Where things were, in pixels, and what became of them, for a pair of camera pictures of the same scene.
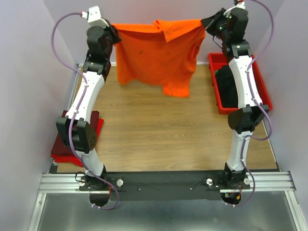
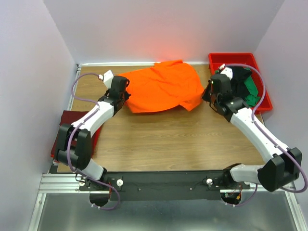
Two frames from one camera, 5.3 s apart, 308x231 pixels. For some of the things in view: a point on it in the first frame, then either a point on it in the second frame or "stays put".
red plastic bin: [217, 59] stays put
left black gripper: [114, 33] → [125, 95]
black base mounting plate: [134, 185] stays put
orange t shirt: [164, 54] → [165, 84]
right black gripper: [211, 23] → [207, 94]
